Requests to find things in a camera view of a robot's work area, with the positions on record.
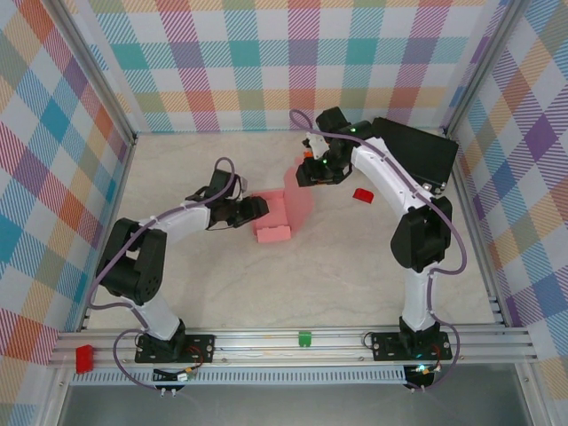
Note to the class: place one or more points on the left aluminium frame post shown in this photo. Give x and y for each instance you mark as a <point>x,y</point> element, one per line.
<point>95,75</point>

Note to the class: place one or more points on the right aluminium side bar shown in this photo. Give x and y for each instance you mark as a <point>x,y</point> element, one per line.
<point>466,191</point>

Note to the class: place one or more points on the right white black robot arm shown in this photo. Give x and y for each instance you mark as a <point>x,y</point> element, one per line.
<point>421,239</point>

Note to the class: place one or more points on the right aluminium frame post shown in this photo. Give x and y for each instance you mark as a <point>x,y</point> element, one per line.
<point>483,66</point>

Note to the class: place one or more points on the red block on rail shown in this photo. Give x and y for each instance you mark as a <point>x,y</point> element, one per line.
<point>84,359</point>

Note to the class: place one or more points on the aluminium side bar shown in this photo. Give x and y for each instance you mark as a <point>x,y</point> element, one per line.
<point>466,191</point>
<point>117,195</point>

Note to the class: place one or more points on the small red block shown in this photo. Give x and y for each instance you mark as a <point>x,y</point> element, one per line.
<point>363,195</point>

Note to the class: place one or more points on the green lit power connector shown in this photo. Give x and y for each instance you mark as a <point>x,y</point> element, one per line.
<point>421,369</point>

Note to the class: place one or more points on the black hard case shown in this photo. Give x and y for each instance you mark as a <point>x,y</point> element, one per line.
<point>421,146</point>

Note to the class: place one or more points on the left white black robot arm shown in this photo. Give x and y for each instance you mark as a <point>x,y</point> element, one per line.
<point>133,270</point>

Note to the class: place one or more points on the aluminium mounting rail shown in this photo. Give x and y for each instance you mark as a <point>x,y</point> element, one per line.
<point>266,341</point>

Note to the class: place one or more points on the aluminium frame post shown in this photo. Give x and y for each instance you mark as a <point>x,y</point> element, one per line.
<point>483,66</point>
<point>95,75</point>

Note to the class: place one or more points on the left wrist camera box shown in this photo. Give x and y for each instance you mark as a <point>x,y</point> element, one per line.
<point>240,184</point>

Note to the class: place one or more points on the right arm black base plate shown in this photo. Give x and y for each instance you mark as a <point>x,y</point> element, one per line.
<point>384,346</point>

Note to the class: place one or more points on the pink paper box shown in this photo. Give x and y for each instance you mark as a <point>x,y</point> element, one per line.
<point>299,208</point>

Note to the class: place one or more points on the green block on rail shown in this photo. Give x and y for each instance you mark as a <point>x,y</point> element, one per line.
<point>305,338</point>

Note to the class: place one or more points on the left aluminium side bar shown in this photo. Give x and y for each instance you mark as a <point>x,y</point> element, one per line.
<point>117,195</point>

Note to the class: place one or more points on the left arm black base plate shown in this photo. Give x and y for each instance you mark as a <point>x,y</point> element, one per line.
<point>202,346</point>

